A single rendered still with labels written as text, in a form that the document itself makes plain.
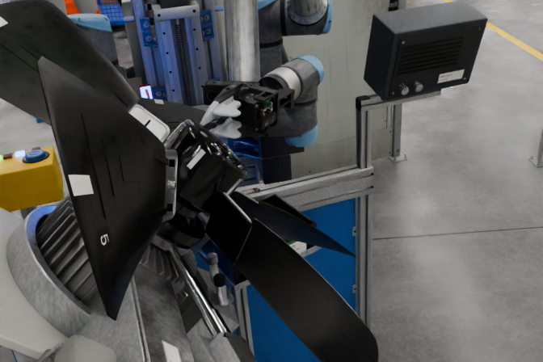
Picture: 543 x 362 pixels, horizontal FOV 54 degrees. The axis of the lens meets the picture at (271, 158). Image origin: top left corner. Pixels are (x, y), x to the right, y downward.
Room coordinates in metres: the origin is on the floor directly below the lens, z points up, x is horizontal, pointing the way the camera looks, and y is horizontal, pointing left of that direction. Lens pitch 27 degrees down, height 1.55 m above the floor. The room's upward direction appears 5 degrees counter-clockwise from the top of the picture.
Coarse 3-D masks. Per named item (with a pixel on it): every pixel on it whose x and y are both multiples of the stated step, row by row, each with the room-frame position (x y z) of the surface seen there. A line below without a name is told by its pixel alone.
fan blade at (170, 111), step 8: (144, 104) 0.97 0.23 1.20; (152, 104) 0.97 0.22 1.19; (160, 104) 0.98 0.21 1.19; (168, 104) 0.99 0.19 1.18; (176, 104) 1.01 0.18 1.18; (152, 112) 0.93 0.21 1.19; (160, 112) 0.93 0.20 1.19; (168, 112) 0.93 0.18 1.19; (176, 112) 0.94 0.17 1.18; (184, 112) 0.95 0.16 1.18; (192, 112) 0.96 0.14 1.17; (200, 112) 0.98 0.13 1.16; (168, 120) 0.88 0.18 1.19; (176, 120) 0.89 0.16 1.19; (184, 120) 0.89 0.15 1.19; (200, 120) 0.91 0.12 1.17; (168, 136) 0.82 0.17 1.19
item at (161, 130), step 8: (136, 104) 0.72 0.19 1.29; (128, 112) 0.71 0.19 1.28; (136, 112) 0.71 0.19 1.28; (144, 112) 0.72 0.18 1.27; (144, 120) 0.71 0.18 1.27; (152, 120) 0.71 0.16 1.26; (160, 120) 0.72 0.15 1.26; (152, 128) 0.70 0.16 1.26; (160, 128) 0.71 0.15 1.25; (168, 128) 0.71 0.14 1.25; (160, 136) 0.70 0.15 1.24
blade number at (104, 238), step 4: (104, 228) 0.39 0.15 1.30; (108, 228) 0.39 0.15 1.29; (96, 232) 0.37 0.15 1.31; (100, 232) 0.38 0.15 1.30; (104, 232) 0.38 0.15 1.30; (108, 232) 0.39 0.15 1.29; (100, 236) 0.37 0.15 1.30; (104, 236) 0.38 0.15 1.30; (108, 236) 0.39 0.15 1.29; (100, 240) 0.37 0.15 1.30; (104, 240) 0.38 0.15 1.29; (108, 240) 0.38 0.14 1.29; (100, 244) 0.37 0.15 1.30; (104, 244) 0.37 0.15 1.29; (108, 244) 0.38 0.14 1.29; (104, 248) 0.37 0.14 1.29; (108, 248) 0.38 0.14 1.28; (104, 252) 0.37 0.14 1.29
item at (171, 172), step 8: (168, 152) 0.60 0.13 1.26; (176, 152) 0.63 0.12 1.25; (168, 160) 0.60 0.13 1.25; (176, 160) 0.63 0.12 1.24; (168, 168) 0.60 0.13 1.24; (176, 168) 0.63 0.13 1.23; (168, 176) 0.60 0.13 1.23; (176, 176) 0.62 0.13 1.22; (176, 184) 0.62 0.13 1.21; (168, 192) 0.59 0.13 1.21; (168, 200) 0.59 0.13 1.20; (168, 216) 0.58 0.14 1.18
